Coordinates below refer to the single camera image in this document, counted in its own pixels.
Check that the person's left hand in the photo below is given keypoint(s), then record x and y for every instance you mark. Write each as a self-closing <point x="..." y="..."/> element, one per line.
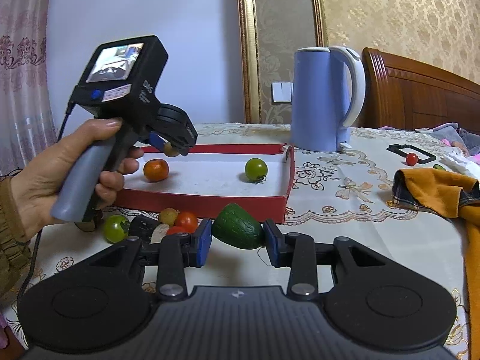
<point x="35" y="189"/>

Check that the gold picture frame moulding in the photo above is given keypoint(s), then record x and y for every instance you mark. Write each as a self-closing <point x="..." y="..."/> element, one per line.
<point x="250" y="53"/>

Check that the small red cherry tomato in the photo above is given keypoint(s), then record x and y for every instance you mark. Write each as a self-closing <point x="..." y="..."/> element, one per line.
<point x="411" y="159"/>

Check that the grey bedding pile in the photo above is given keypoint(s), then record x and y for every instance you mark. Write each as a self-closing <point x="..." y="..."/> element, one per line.
<point x="454" y="135"/>

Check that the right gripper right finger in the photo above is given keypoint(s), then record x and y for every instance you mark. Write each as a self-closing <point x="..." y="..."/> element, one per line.
<point x="303" y="255"/>

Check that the patterned pink curtain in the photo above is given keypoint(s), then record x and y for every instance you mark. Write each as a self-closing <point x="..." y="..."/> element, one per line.
<point x="27" y="125"/>

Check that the blue electric kettle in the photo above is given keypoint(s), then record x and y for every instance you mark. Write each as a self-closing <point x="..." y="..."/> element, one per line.
<point x="328" y="96"/>

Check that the wooden bed headboard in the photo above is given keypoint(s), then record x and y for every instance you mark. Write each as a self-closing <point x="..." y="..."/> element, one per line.
<point x="407" y="94"/>

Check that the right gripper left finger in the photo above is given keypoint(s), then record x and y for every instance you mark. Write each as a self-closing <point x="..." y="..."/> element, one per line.
<point x="171" y="256"/>

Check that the red shallow cardboard tray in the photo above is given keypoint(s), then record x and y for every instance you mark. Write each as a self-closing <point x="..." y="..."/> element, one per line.
<point x="212" y="176"/>

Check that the orange tangerine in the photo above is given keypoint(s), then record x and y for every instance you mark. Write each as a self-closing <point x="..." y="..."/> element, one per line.
<point x="156" y="170"/>

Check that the brown longan fruit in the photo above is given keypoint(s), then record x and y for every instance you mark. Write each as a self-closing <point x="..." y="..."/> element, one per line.
<point x="169" y="150"/>
<point x="168" y="216"/>

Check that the olive sleeve forearm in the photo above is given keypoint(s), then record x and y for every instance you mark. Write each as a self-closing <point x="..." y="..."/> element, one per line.
<point x="15" y="252"/>

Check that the green tomato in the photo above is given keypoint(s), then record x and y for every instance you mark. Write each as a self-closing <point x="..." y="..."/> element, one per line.
<point x="115" y="228"/>
<point x="256" y="170"/>

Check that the green cucumber piece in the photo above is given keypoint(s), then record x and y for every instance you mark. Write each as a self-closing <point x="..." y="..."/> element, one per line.
<point x="236" y="227"/>

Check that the dark sugarcane piece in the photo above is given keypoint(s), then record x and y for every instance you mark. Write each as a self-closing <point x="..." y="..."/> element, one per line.
<point x="143" y="227"/>

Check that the white wall switch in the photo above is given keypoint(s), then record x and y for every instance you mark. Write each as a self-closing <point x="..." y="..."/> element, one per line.
<point x="282" y="92"/>

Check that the orange plaid cloth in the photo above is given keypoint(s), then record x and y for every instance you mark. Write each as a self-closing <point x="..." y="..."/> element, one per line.
<point x="452" y="196"/>

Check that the black rectangular frame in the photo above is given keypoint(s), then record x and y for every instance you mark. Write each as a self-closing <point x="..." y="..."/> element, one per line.
<point x="402" y="150"/>

